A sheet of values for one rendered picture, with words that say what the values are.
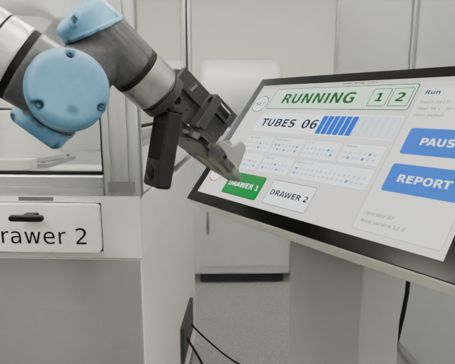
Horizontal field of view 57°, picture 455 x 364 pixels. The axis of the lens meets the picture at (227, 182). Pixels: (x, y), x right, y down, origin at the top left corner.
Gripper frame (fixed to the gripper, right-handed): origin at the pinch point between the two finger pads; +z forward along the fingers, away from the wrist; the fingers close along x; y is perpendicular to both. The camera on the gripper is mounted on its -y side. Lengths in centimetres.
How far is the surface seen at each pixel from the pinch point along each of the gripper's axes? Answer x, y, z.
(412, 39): 44, 117, 75
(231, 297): 129, -12, 143
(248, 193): -2.1, -0.6, 2.7
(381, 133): -21.1, 13.6, 2.6
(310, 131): -7.8, 13.2, 2.6
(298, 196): -12.8, 0.9, 2.7
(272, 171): -4.7, 4.3, 2.6
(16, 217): 39.8, -25.8, -13.7
